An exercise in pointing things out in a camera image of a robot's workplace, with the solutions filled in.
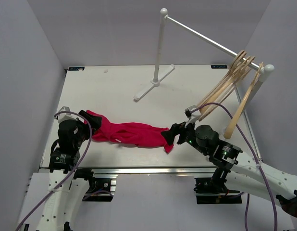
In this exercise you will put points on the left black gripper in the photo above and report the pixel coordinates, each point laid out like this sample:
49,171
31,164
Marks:
95,121

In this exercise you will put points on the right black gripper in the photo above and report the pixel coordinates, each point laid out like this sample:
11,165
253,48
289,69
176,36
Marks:
176,129

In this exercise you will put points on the red t shirt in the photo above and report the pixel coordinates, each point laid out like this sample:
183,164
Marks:
132,133

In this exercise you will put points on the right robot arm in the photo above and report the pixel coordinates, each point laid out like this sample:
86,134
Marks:
235,169

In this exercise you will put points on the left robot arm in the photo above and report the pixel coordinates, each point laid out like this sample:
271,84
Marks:
67,183

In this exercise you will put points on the blue label sticker left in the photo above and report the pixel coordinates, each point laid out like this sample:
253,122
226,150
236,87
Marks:
76,68

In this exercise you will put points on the blue label sticker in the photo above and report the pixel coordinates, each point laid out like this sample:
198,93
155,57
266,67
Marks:
216,66
76,68

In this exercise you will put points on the blue label sticker right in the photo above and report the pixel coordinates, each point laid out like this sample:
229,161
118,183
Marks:
216,66

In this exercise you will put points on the white clothes rack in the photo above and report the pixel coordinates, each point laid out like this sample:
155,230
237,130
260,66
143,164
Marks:
178,44

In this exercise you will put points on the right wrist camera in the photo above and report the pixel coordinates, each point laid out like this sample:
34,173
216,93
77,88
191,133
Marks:
193,114

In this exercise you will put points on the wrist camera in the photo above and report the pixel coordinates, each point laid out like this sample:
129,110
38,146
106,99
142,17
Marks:
64,114
193,114

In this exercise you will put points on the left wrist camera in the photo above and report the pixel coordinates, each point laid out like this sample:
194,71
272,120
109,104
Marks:
64,114

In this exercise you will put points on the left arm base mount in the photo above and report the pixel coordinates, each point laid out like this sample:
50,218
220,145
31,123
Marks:
99,187

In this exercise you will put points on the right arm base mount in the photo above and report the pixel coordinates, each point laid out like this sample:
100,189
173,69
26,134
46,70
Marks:
209,194

